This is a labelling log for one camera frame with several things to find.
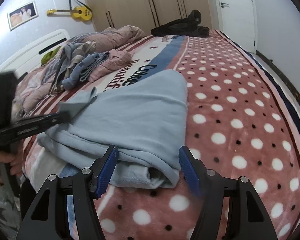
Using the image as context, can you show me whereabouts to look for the left hand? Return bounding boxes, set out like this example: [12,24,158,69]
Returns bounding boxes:
[0,141,23,184]

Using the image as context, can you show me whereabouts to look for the green pillow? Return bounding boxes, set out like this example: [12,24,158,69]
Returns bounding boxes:
[41,46,61,66]

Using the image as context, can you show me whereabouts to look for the striped polka-dot bed blanket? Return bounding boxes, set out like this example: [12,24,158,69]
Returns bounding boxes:
[26,31,300,239]

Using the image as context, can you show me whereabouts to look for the light blue pants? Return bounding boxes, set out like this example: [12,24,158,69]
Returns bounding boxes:
[37,69,187,189]

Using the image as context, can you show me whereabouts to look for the dark skirting board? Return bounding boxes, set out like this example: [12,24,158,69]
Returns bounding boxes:
[256,50,300,106]

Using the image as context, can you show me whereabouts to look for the yellow ukulele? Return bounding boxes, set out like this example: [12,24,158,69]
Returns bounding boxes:
[46,0,93,22]

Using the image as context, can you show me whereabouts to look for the white headboard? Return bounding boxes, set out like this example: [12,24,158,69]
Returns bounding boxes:
[0,29,70,77]

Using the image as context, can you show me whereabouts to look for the pink checked garment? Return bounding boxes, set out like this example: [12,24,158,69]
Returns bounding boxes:
[88,49,133,83]

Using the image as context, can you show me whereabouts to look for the white door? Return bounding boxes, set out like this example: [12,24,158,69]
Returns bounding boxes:
[216,0,257,53]

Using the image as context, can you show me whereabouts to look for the blue folded garment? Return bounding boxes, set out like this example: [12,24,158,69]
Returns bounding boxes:
[62,51,109,90]

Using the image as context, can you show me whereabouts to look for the pink striped quilt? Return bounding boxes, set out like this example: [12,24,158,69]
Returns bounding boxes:
[12,25,146,122]

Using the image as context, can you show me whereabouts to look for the framed wall photo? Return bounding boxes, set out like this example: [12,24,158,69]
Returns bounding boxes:
[7,1,38,31]

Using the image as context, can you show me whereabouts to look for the wooden wardrobe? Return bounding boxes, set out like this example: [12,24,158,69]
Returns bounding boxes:
[86,0,212,34]

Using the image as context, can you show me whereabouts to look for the grey-blue denim garment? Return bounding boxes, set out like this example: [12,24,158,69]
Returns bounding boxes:
[50,42,91,95]

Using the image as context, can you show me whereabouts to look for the black jacket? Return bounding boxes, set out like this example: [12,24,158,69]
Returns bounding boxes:
[151,10,210,38]

